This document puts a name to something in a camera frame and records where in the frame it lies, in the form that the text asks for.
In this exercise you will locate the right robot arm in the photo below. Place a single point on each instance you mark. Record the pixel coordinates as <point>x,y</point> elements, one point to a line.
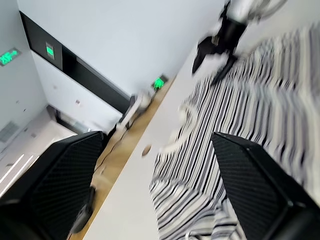
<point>237,8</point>

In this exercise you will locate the green exit sign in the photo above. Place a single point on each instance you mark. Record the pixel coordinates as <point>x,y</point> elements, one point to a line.
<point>159,82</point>
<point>8,57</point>
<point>50,50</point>

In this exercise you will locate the black and white striped T-shirt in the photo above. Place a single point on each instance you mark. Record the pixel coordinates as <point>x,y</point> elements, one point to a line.
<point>197,172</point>

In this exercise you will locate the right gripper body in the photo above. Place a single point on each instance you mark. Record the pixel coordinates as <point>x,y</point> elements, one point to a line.
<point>231,35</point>

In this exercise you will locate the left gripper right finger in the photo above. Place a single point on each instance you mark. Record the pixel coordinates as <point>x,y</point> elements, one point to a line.
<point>252,190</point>

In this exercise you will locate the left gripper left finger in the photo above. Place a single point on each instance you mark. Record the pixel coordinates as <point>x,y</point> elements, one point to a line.
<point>55,180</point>

